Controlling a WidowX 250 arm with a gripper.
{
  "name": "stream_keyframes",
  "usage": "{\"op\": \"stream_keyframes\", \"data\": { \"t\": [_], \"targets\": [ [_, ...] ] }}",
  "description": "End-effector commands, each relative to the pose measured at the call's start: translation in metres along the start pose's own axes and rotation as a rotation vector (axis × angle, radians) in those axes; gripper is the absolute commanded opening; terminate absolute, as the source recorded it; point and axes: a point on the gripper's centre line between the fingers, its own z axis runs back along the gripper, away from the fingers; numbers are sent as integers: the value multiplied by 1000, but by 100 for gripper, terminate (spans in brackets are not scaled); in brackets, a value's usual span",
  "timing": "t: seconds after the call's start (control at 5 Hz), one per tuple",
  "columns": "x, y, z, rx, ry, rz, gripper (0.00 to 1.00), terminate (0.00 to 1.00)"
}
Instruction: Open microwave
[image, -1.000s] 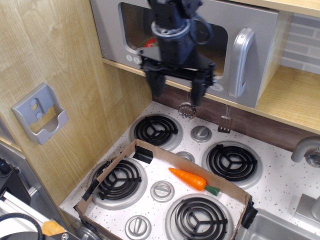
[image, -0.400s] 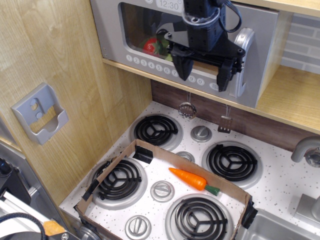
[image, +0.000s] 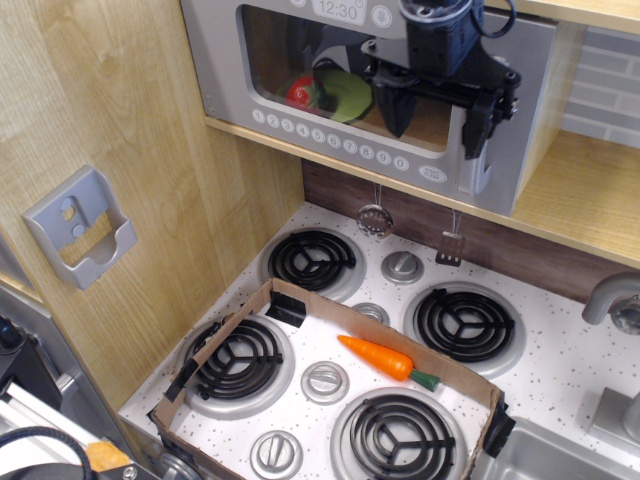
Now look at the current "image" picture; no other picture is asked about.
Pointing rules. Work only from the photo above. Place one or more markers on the small silver middle knob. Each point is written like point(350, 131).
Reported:
point(373, 311)

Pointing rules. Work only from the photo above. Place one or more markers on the silver back stove knob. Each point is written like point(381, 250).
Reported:
point(402, 267)

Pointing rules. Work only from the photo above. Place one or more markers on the silver stove knob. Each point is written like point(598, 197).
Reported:
point(402, 267)
point(276, 455)
point(325, 383)

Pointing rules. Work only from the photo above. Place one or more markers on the hanging silver strainer spoon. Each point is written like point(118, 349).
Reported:
point(373, 219)

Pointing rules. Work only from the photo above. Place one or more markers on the orange tape piece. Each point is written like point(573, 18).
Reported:
point(104, 456)

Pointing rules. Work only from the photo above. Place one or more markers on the green toy plate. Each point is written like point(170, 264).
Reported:
point(348, 97)

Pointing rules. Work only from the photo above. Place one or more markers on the back right black burner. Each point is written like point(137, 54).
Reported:
point(468, 326)

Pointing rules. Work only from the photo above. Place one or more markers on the grey wall phone holder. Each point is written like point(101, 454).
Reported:
point(67, 213)

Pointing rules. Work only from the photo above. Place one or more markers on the silver centre stove knob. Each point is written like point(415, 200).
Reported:
point(325, 383)

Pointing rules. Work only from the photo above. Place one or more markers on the black burner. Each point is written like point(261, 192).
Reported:
point(398, 436)
point(311, 259)
point(468, 326)
point(246, 363)

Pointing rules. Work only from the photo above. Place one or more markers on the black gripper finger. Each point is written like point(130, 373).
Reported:
point(396, 107)
point(481, 120)

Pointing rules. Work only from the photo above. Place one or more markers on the back left black burner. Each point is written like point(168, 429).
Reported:
point(311, 259)

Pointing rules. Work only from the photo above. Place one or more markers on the orange toy carrot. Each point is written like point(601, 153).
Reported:
point(390, 362)

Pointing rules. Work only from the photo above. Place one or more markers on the hanging silver toy spatula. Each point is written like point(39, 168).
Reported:
point(452, 243)

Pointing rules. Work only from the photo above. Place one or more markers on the front left black burner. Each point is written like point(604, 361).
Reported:
point(246, 363)

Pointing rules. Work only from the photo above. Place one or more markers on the silver front stove knob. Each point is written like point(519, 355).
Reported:
point(276, 455)

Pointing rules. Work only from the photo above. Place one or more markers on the grey faucet handle base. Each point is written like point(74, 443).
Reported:
point(616, 421)

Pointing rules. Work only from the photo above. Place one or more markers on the red toy strawberry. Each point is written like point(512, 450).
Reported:
point(306, 93)

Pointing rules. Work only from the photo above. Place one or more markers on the silver oven front knob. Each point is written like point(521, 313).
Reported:
point(172, 467)

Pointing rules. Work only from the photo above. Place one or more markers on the silver toy sink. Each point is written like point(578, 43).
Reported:
point(533, 452)

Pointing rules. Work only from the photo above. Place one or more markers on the front right black burner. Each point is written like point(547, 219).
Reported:
point(398, 436)

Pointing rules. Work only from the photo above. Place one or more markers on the silver toy microwave door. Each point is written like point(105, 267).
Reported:
point(244, 51)

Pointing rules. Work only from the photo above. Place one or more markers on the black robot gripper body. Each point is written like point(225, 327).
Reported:
point(441, 56)

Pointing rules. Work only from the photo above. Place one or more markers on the wooden shelf unit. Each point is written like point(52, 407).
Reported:
point(582, 193)

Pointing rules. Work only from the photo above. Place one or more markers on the brown cardboard frame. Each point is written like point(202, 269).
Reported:
point(295, 386)

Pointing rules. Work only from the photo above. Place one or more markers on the grey toy faucet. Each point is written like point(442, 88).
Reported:
point(618, 297)

